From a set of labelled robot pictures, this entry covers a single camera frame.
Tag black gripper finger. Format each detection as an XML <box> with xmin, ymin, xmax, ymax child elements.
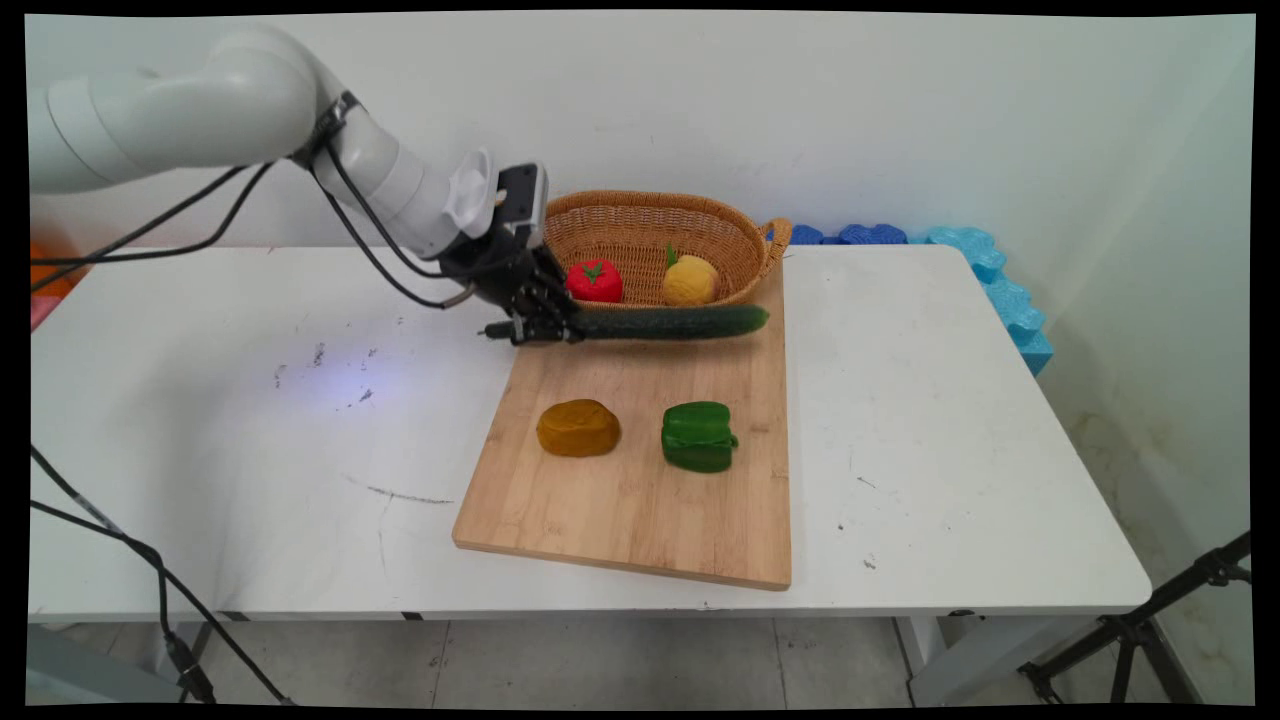
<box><xmin>512</xmin><ymin>252</ymin><xmax>583</xmax><ymax>323</ymax></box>
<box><xmin>508</xmin><ymin>312</ymin><xmax>585</xmax><ymax>347</ymax></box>

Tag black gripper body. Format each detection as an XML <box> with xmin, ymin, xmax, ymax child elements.
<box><xmin>437</xmin><ymin>222</ymin><xmax>546</xmax><ymax>309</ymax></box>

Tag long green cucumber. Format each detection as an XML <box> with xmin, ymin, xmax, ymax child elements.
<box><xmin>484</xmin><ymin>304</ymin><xmax>771</xmax><ymax>343</ymax></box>

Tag red toy tomato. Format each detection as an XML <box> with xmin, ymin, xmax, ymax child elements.
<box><xmin>566</xmin><ymin>258</ymin><xmax>625</xmax><ymax>305</ymax></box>

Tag orange-brown toy potato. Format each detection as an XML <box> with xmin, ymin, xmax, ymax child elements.
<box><xmin>536</xmin><ymin>399</ymin><xmax>622</xmax><ymax>459</ymax></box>

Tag woven wicker basket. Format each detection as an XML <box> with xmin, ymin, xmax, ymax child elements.
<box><xmin>543</xmin><ymin>190</ymin><xmax>793</xmax><ymax>309</ymax></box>

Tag yellow toy lemon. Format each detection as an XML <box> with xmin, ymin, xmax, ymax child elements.
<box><xmin>661</xmin><ymin>246</ymin><xmax>720</xmax><ymax>308</ymax></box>

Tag bamboo cutting board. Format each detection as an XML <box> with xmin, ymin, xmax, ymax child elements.
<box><xmin>452</xmin><ymin>262</ymin><xmax>793</xmax><ymax>592</ymax></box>

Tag green toy bell pepper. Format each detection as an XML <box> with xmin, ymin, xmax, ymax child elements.
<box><xmin>660</xmin><ymin>401</ymin><xmax>740</xmax><ymax>474</ymax></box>

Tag blue foam mat pieces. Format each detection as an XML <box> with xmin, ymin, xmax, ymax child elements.
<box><xmin>766</xmin><ymin>223</ymin><xmax>1055</xmax><ymax>377</ymax></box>

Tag orange object behind table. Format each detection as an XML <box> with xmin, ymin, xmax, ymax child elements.
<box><xmin>30</xmin><ymin>240</ymin><xmax>91</xmax><ymax>301</ymax></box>

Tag white table leg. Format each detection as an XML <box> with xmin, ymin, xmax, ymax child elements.
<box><xmin>893</xmin><ymin>610</ymin><xmax>1131</xmax><ymax>707</ymax></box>

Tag black tripod stand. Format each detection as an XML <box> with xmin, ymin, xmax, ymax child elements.
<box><xmin>1018</xmin><ymin>530</ymin><xmax>1253</xmax><ymax>705</ymax></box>

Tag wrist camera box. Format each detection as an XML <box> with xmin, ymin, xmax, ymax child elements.
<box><xmin>494</xmin><ymin>163</ymin><xmax>549</xmax><ymax>249</ymax></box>

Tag black looped wrist cable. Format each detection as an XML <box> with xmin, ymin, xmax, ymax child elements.
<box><xmin>308</xmin><ymin>92</ymin><xmax>479</xmax><ymax>310</ymax></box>

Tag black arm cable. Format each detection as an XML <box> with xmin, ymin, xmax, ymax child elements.
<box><xmin>30</xmin><ymin>160</ymin><xmax>276</xmax><ymax>295</ymax></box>
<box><xmin>30</xmin><ymin>164</ymin><xmax>251</xmax><ymax>269</ymax></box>

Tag black floor cable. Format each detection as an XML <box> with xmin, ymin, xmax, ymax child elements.
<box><xmin>30</xmin><ymin>444</ymin><xmax>293</xmax><ymax>707</ymax></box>

